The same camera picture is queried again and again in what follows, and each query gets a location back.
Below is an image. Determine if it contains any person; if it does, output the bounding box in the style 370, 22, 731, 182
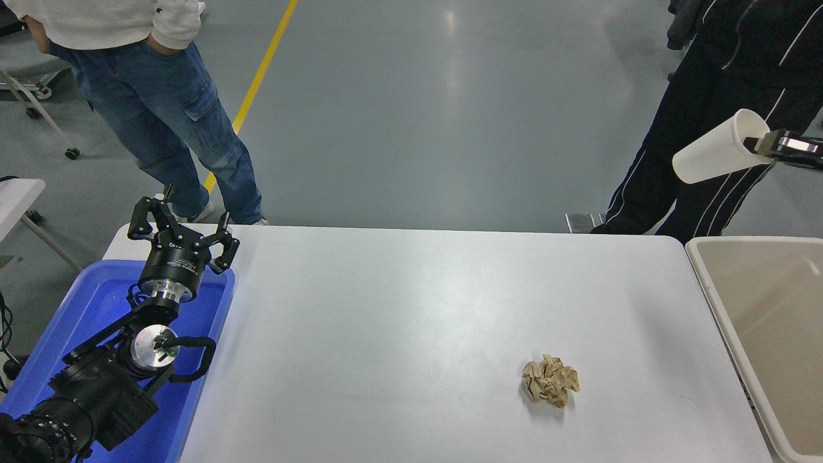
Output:
590, 0, 823, 244
3, 0, 271, 226

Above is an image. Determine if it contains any grey wheeled office chair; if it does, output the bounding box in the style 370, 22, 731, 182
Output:
0, 23, 81, 160

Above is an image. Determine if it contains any grey metal floor plate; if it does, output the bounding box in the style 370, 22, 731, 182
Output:
565, 213, 608, 233

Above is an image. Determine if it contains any large pale bin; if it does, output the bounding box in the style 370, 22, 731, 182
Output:
685, 236, 823, 463

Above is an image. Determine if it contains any white side table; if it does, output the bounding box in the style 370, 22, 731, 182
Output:
0, 178, 84, 274

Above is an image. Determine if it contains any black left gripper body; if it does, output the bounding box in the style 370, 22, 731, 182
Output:
138, 238, 213, 293

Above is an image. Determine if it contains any white paper cup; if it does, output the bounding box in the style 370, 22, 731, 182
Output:
672, 109, 773, 185

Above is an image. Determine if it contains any black cable bundle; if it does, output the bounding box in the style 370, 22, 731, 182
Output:
0, 289, 25, 394

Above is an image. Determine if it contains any blue plastic tray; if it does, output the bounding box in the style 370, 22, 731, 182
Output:
0, 259, 237, 463

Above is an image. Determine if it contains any crumpled tan paper ball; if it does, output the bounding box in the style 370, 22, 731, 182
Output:
521, 354, 581, 410

